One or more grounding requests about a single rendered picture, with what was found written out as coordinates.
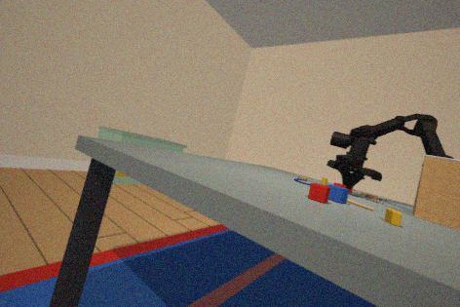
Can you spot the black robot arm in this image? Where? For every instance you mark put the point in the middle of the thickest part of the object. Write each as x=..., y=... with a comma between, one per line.
x=360, y=138

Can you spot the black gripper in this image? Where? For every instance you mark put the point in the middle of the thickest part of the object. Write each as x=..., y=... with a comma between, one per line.
x=351, y=179

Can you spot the blue block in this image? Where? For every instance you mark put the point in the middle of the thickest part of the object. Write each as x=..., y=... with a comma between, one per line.
x=337, y=194

